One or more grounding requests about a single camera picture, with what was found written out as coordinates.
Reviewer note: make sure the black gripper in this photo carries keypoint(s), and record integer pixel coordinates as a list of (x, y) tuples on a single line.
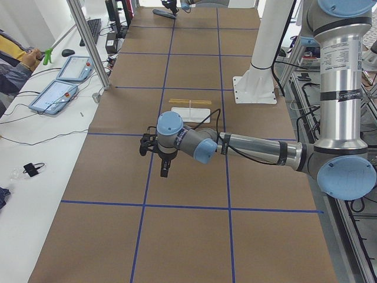
[(171, 5), (166, 155)]

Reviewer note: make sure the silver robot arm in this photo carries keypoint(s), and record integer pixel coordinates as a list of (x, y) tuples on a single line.
[(186, 5), (338, 159)]

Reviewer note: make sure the upper wooden rack dowel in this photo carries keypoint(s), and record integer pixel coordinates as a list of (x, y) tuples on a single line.
[(184, 101)]

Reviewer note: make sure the black keyboard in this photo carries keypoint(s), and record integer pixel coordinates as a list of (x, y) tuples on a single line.
[(94, 26)]

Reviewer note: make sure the far teach pendant tablet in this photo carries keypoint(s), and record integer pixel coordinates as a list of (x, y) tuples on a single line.
[(76, 69)]

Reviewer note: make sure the teach pendant tablet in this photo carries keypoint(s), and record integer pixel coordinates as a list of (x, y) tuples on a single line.
[(54, 97), (76, 69)]

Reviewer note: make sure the black computer mouse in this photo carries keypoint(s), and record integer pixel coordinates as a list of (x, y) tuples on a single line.
[(67, 52)]

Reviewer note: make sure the near teach pendant tablet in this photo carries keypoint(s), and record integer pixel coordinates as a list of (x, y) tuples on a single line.
[(54, 97)]

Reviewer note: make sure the person in yellow shirt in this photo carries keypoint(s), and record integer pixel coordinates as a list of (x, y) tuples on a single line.
[(17, 64)]

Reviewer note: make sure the aluminium frame post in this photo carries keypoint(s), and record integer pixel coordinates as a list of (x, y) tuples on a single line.
[(81, 23)]

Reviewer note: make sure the white central pedestal column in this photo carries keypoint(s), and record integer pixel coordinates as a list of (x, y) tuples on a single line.
[(256, 85)]

